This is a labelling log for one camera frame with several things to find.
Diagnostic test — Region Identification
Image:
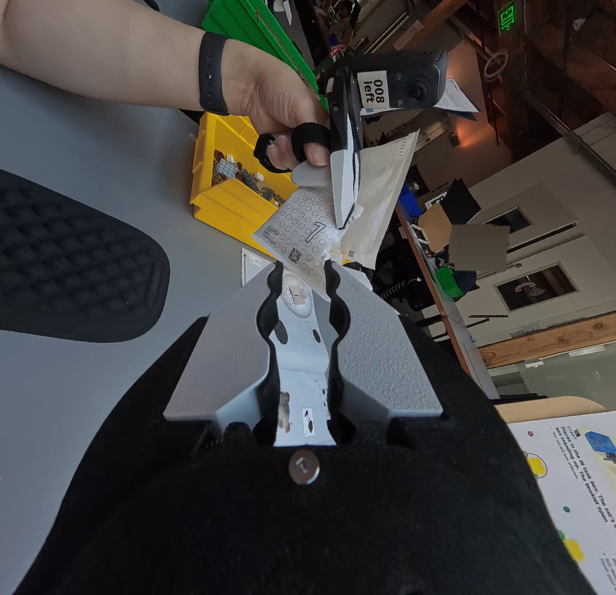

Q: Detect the bare plywood board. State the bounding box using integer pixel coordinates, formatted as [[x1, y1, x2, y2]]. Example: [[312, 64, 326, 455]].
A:
[[418, 203, 453, 254]]

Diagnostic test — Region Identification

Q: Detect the grey desk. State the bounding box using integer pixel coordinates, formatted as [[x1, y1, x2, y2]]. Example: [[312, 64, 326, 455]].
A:
[[0, 0, 376, 595]]

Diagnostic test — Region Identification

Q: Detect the printed task sheet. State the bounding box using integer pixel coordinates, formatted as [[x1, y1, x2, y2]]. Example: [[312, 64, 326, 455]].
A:
[[508, 410, 616, 595]]

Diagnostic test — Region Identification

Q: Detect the person's left forearm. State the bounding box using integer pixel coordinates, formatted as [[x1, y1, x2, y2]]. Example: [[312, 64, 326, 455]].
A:
[[0, 0, 205, 110]]

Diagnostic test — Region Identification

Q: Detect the plywood task board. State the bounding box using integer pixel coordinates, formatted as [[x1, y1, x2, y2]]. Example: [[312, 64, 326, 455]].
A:
[[496, 397, 607, 425]]

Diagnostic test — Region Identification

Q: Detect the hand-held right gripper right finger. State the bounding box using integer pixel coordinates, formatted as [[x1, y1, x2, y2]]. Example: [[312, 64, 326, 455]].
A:
[[323, 260, 443, 446]]

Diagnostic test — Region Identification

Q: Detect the long grey table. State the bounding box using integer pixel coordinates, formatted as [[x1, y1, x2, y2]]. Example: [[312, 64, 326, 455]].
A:
[[395, 205, 501, 401]]

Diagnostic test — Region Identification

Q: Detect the pile of toy bricks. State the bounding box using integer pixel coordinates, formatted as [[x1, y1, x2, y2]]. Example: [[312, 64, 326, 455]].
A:
[[211, 149, 287, 206]]

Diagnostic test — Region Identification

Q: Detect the small green plastic bin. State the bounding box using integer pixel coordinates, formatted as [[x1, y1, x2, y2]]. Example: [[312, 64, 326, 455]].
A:
[[435, 264, 465, 300]]

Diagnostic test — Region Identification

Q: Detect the black foam panel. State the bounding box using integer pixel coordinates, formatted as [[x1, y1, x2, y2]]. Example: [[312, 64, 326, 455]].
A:
[[440, 177, 482, 225]]

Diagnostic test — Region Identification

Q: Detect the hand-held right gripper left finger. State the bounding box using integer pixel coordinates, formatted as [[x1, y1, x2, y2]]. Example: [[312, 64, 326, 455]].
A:
[[164, 262, 286, 446]]

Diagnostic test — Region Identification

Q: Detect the blue plastic bin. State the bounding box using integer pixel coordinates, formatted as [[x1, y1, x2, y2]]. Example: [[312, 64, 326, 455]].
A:
[[398, 183, 424, 216]]

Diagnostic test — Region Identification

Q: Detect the green exit sign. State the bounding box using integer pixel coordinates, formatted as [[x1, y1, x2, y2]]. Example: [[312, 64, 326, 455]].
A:
[[497, 0, 518, 37]]

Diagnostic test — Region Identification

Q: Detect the standing instruction sheet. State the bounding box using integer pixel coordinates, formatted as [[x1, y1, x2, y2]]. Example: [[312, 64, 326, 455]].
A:
[[433, 78, 479, 122]]

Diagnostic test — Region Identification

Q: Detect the yellow plastic bin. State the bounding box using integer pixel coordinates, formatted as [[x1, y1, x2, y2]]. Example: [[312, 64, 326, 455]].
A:
[[190, 111, 299, 259]]

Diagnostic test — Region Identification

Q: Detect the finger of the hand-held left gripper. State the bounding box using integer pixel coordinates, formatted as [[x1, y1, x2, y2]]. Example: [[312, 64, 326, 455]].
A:
[[345, 122, 365, 217], [331, 147, 359, 231]]

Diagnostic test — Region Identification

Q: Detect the large white paper bag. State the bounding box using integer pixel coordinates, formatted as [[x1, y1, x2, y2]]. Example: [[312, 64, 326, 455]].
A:
[[344, 129, 420, 268]]

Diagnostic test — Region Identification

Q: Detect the small white paper bag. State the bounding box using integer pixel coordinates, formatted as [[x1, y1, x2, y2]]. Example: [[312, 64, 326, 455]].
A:
[[251, 186, 364, 288]]

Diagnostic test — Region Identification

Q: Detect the black wristband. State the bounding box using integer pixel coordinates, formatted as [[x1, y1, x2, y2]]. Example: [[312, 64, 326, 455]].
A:
[[198, 31, 232, 117]]

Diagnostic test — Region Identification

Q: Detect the black cushioned wrist pad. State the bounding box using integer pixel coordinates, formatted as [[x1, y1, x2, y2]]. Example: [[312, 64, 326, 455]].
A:
[[0, 169, 170, 344]]

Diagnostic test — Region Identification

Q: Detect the person's left hand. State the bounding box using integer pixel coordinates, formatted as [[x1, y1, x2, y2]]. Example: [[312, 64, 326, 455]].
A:
[[224, 39, 333, 170]]

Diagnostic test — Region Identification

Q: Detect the white instruction booklet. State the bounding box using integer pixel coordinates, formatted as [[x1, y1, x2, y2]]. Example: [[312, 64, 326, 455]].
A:
[[241, 248, 347, 447]]

